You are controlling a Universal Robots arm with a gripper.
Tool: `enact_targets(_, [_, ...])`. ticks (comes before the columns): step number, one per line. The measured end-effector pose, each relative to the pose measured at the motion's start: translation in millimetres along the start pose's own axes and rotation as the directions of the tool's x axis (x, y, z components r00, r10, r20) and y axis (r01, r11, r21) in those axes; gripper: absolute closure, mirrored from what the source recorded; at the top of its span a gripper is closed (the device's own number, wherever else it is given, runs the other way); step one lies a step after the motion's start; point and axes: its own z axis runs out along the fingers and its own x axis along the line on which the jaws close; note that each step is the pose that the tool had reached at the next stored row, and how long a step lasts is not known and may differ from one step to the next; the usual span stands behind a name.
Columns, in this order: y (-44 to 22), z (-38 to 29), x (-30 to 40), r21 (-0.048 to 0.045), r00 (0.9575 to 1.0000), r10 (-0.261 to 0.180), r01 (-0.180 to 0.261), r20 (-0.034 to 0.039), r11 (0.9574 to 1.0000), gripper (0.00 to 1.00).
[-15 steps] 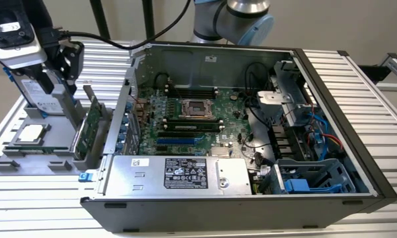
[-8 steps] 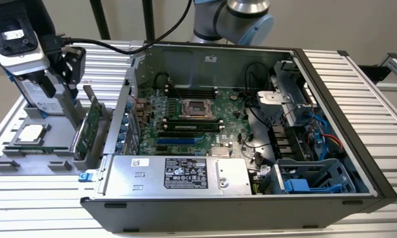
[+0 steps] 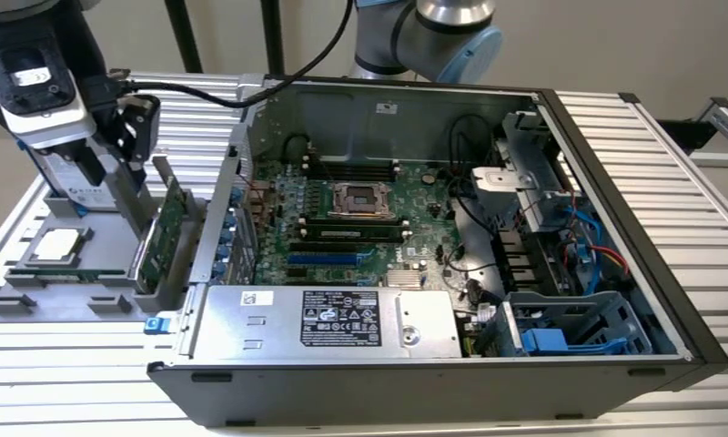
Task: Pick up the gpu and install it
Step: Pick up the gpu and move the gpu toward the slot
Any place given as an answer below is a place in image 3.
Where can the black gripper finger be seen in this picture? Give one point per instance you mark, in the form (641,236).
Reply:
(139,127)
(90,166)

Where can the green graphics card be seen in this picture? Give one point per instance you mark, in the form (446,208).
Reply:
(170,227)

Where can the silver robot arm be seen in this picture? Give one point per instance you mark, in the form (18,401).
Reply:
(437,41)

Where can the hard disk in blue carrier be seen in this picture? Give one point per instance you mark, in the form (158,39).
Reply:
(60,182)

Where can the black stand pole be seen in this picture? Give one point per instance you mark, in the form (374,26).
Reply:
(184,36)
(274,36)

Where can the silver CPU chip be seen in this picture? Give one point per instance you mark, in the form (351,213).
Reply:
(58,246)

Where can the grey parts rack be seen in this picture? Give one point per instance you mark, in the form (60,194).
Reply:
(106,255)

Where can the green RAM stick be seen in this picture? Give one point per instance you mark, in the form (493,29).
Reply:
(67,273)

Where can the blue case latch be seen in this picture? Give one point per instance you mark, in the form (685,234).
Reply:
(156,326)

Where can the CPU socket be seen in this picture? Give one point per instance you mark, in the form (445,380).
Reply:
(359,196)

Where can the black expansion slot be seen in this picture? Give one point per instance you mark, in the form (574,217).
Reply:
(331,246)

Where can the blue expansion slot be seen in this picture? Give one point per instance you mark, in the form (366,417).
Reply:
(325,259)

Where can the silver power supply unit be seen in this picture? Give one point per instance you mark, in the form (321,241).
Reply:
(279,328)

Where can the round coin cell battery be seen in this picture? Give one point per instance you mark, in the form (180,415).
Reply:
(429,177)

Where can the green motherboard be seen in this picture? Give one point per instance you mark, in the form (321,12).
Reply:
(425,218)

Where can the silver finned heatsink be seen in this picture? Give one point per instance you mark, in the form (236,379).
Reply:
(406,278)

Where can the metal drive cage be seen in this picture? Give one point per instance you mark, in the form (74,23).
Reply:
(503,179)

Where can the open grey PC case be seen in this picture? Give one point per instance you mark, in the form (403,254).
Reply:
(401,396)

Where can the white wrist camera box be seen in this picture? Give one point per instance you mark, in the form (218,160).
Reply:
(48,123)

